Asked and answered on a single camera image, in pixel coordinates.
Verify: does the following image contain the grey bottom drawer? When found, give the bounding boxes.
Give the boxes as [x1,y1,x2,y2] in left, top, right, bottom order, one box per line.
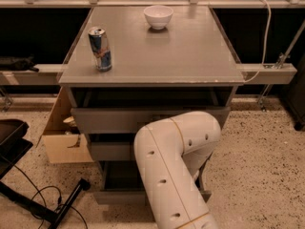
[92,160,213,206]

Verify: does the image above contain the grey drawer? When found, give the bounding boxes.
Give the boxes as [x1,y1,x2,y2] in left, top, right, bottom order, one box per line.
[89,133,135,161]
[92,160,213,206]
[70,105,231,135]

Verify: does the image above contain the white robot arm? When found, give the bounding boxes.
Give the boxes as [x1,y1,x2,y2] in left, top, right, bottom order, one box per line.
[134,112,221,229]

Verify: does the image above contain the grey drawer cabinet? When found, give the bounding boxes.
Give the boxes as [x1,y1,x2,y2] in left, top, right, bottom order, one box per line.
[56,5,245,183]

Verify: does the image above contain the grey top drawer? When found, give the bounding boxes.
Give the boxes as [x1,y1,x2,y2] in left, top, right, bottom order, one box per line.
[70,105,231,135]

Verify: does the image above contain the grey middle drawer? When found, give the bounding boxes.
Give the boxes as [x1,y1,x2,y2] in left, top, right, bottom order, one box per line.
[89,133,135,161]

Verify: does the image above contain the blue silver drink can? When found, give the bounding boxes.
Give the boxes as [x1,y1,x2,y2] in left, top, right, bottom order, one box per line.
[88,26,112,72]

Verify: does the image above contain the white bowl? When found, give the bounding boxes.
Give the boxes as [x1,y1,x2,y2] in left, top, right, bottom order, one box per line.
[144,5,173,30]

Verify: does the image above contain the cardboard box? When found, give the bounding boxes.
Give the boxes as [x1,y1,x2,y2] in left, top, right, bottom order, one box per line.
[42,88,92,163]

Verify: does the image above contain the black stand with tray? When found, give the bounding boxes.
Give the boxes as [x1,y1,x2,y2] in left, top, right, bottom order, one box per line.
[0,118,92,229]

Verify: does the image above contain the black floor cable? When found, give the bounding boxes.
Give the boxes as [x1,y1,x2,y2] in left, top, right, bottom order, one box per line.
[0,155,89,229]

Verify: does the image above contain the black cloth on rail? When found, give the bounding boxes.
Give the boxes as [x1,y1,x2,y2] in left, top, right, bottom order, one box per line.
[0,56,39,72]

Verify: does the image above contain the white hanging cable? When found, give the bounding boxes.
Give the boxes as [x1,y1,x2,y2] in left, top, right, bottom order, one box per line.
[243,0,272,84]

